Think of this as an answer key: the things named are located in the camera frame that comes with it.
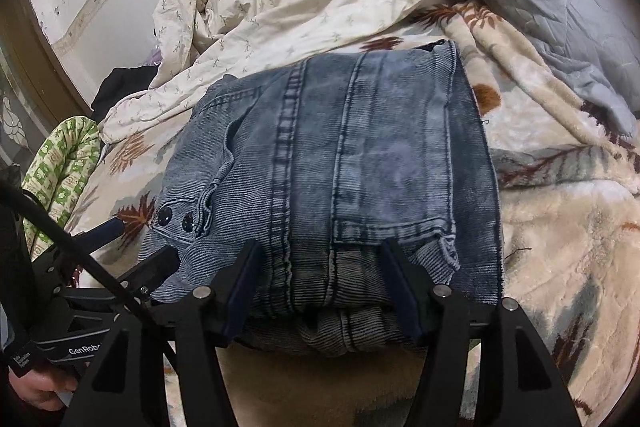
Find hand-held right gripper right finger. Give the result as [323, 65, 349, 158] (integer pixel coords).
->
[378, 238, 583, 427]

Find black cable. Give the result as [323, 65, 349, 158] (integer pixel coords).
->
[0, 183, 181, 368]

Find person's left hand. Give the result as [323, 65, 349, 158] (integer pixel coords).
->
[10, 372, 76, 414]

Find green patterned quilt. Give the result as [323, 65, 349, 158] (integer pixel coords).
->
[22, 116, 103, 258]

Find cream leaf-print fleece blanket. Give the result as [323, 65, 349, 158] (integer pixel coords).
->
[65, 2, 640, 427]

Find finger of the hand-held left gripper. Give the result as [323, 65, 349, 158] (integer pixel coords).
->
[117, 246, 182, 303]
[47, 218, 126, 268]

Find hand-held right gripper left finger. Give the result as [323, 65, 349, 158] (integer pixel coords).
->
[60, 239, 264, 427]

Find black garment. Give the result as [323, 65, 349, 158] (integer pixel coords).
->
[91, 66, 161, 118]

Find grey-blue denim pants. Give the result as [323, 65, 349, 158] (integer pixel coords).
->
[137, 39, 503, 358]

